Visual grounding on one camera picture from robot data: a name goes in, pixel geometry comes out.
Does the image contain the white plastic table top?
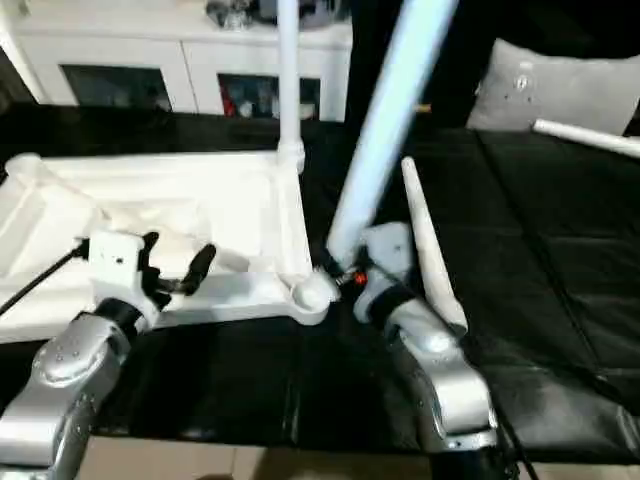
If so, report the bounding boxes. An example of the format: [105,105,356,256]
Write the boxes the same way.
[0,152,341,346]

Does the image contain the white plastic table leg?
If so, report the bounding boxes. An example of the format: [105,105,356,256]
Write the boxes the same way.
[400,157,469,333]
[532,118,640,161]
[277,0,306,176]
[320,0,461,276]

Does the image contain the black work mat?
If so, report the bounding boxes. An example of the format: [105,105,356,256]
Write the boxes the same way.
[0,105,640,451]

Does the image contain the white glass-door cabinet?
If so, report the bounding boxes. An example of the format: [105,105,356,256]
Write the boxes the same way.
[5,0,351,123]

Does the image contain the grey curtain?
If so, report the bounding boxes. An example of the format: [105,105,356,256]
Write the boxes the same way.
[0,45,41,106]

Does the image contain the grey cushion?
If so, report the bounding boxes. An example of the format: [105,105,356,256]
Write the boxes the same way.
[468,38,640,136]

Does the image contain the black sofa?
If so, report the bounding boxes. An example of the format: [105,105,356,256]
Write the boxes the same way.
[345,0,640,131]

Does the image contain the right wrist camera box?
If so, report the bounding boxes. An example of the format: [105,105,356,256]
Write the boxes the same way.
[355,222,416,321]

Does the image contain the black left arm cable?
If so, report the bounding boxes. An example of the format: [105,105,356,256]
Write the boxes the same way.
[0,240,91,316]

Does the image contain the dark cabled device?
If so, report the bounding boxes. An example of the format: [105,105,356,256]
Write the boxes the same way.
[205,0,346,29]

